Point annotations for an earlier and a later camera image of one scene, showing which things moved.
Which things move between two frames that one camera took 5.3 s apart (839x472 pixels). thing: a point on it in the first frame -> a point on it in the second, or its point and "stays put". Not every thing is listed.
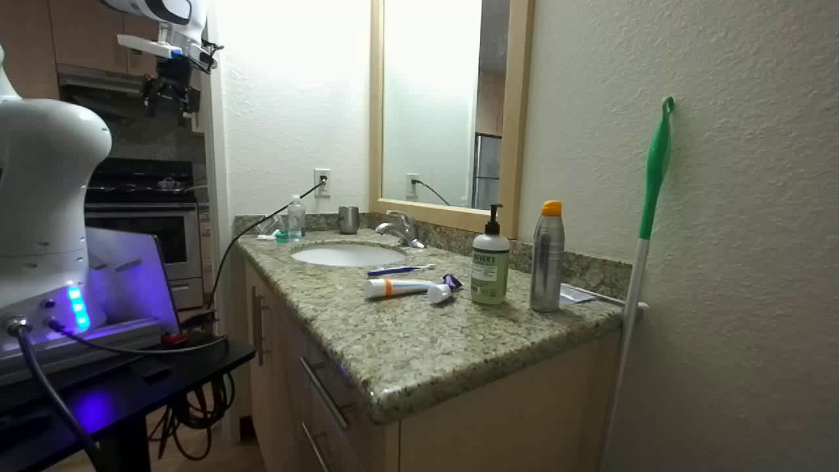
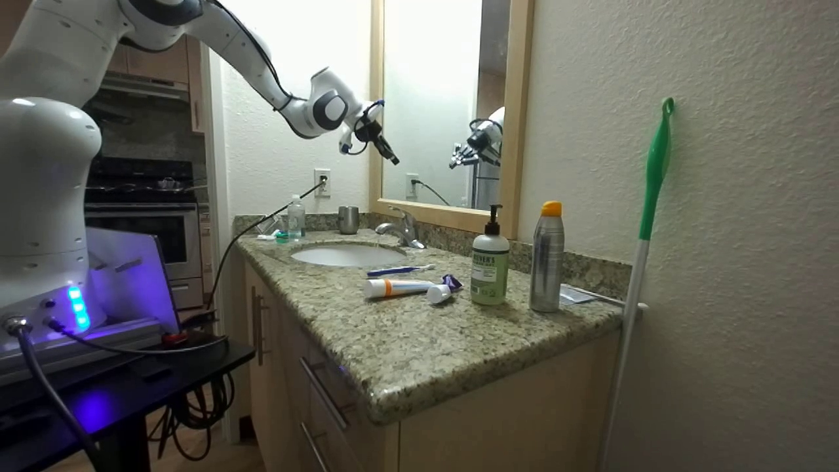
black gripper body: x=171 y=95 -> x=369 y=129
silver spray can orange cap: x=546 y=266 stays put
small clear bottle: x=298 y=222 stays put
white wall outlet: x=324 y=190 stays put
